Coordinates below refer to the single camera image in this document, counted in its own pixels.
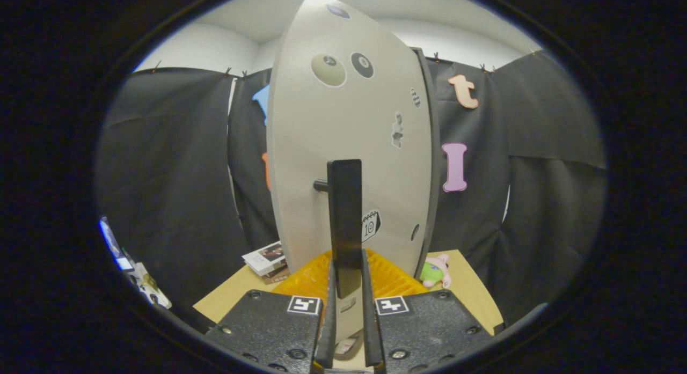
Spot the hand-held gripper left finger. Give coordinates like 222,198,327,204
206,250,338,373

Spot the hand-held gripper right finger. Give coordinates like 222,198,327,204
361,248,495,373

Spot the brown fuzzy shoe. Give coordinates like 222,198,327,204
334,336,364,362

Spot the brown book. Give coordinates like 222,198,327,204
262,267,291,285

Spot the pink and green plush toy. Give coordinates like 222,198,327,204
419,254,452,289

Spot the white patterned object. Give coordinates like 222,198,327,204
129,262,172,309

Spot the black backdrop cloth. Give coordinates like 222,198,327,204
96,49,607,332

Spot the blue and white device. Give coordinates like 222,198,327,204
99,217,135,272

